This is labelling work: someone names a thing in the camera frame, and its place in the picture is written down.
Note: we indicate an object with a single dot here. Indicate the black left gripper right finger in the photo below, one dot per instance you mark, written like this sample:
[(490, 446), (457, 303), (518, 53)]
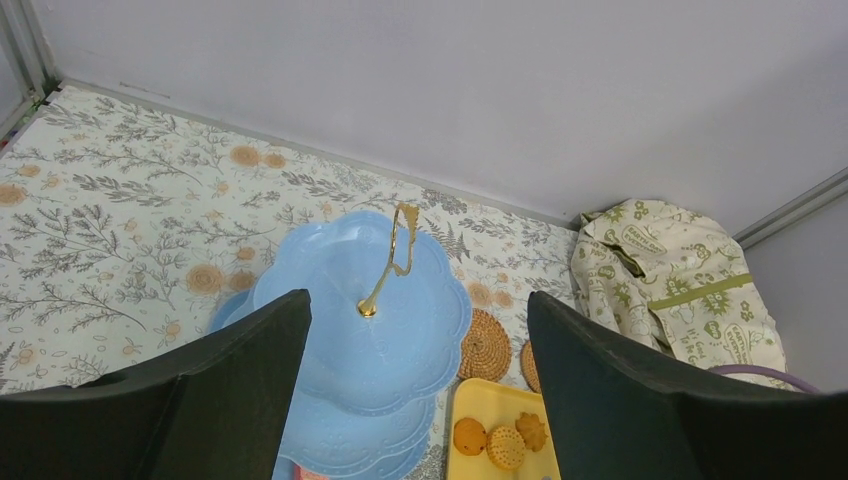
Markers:
[(618, 409)]

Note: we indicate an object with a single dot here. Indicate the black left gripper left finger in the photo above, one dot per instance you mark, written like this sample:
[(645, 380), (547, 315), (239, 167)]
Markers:
[(214, 408)]

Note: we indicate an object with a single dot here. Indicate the orange flower cookie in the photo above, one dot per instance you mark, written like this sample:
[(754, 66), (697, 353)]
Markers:
[(532, 430)]

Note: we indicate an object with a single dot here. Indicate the woven rattan coaster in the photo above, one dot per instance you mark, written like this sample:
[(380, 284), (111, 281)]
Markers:
[(485, 350), (528, 367)]

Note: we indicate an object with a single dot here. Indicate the orange waffle cookie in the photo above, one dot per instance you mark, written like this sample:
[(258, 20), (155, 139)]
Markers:
[(506, 448)]

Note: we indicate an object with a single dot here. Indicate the yellow serving tray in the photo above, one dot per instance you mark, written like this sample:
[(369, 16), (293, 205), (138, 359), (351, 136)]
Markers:
[(494, 405)]

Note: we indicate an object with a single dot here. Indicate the blue three-tier cake stand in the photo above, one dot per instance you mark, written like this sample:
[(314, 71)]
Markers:
[(388, 320)]

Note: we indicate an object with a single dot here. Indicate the pink cake slice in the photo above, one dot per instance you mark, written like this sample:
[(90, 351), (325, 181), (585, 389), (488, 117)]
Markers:
[(301, 473)]

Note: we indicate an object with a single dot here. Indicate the orange round cookie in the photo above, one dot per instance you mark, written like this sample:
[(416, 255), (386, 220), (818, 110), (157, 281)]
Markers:
[(469, 436)]

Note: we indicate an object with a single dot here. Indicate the printed cloth bag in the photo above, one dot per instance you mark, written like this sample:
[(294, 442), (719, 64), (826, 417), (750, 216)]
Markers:
[(675, 281)]

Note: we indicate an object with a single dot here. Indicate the floral tablecloth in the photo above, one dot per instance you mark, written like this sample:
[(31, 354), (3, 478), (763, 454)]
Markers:
[(124, 228)]

